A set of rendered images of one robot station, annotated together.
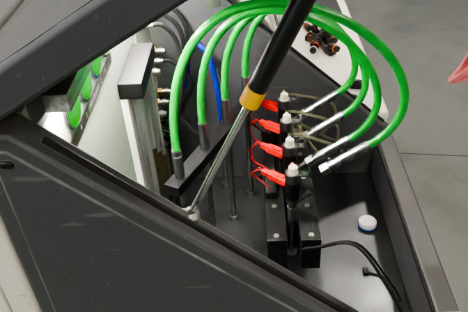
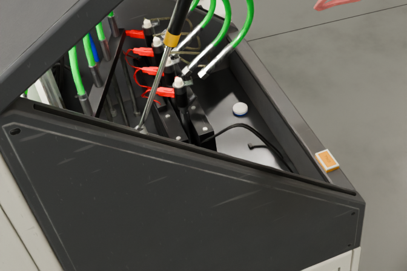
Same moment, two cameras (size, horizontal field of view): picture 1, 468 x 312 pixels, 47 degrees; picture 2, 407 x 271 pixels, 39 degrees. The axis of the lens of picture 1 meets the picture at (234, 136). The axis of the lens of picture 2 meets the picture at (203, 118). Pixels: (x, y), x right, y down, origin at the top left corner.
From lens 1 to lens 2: 0.31 m
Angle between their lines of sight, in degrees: 15
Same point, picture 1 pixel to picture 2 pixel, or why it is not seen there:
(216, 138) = (105, 74)
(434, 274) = (303, 129)
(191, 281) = (152, 176)
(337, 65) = not seen: outside the picture
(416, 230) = (281, 102)
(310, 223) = (201, 121)
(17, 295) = (27, 229)
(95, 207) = (80, 143)
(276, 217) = (172, 124)
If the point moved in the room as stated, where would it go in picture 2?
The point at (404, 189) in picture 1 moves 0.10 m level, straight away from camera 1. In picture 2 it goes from (263, 72) to (260, 48)
